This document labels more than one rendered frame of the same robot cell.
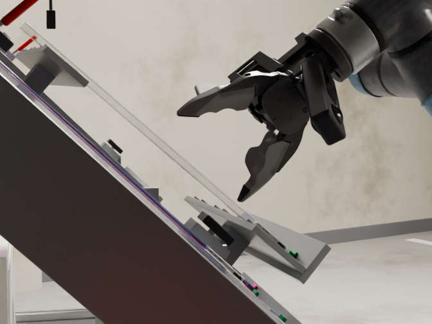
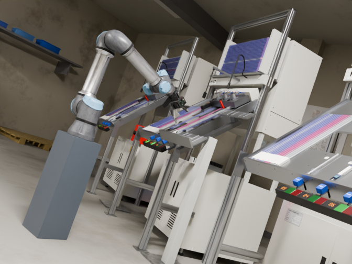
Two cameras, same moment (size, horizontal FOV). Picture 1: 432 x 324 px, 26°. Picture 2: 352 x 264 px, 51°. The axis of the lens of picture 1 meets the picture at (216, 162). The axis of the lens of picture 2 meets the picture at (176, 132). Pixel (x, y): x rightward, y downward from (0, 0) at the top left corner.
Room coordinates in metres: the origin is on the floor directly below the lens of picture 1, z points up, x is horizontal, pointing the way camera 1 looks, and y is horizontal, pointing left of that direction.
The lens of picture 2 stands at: (3.50, -0.60, 0.64)
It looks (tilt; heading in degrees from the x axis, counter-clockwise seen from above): 3 degrees up; 166
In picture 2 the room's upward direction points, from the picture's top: 20 degrees clockwise
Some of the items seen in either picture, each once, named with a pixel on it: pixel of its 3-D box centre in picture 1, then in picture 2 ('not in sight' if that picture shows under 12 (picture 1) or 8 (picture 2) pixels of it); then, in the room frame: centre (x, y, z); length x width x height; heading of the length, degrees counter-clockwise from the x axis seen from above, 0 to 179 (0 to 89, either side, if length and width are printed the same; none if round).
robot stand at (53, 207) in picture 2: not in sight; (62, 184); (1.42, -0.59, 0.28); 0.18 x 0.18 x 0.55; 34
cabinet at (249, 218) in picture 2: not in sight; (205, 209); (0.75, 0.53, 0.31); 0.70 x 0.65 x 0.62; 11
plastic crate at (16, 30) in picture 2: not in sight; (22, 35); (-2.77, -1.93, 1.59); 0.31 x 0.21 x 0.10; 124
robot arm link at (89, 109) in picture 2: not in sight; (90, 109); (1.41, -0.59, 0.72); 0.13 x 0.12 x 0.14; 19
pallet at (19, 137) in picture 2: not in sight; (35, 141); (-2.95, -1.20, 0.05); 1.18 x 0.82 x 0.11; 124
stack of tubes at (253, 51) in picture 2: not in sight; (248, 60); (0.83, 0.42, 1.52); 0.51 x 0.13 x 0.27; 11
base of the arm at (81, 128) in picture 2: not in sight; (83, 129); (1.42, -0.59, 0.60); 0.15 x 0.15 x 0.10
